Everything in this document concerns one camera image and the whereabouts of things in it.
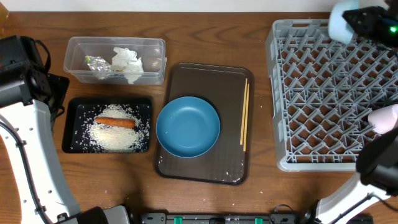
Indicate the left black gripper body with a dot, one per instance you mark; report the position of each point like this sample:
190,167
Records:
58,85

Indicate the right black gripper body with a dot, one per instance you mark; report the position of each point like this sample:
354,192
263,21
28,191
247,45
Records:
388,30

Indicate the light blue bowl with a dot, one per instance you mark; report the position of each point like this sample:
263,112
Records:
338,29

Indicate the yellow foil snack wrapper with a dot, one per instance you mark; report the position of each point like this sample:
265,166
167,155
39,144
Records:
99,66

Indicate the orange carrot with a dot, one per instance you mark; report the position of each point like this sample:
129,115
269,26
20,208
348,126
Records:
117,122

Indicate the white tissue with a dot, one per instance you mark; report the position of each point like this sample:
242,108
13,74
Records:
126,61

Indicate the pile of white rice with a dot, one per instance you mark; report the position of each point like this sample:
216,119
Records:
90,136

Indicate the white pink cup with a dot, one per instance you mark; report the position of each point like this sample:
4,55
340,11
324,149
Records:
384,119

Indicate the wooden chopstick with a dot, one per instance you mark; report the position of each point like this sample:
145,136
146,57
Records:
246,119
243,112

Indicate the dark blue plate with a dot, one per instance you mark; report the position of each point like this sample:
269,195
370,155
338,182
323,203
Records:
188,127

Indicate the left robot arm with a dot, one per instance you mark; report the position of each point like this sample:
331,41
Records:
31,99

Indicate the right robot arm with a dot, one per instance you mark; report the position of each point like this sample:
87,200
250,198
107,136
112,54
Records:
375,179

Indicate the grey dishwasher rack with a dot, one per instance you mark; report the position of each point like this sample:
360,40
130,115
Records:
322,92

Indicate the black rectangular tray bin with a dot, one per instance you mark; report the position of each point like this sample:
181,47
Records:
74,103

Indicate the clear plastic bin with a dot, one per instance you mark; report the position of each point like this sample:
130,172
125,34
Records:
151,51

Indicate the brown serving tray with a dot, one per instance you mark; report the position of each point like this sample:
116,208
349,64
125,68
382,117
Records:
223,88

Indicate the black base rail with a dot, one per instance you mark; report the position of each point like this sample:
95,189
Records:
161,218

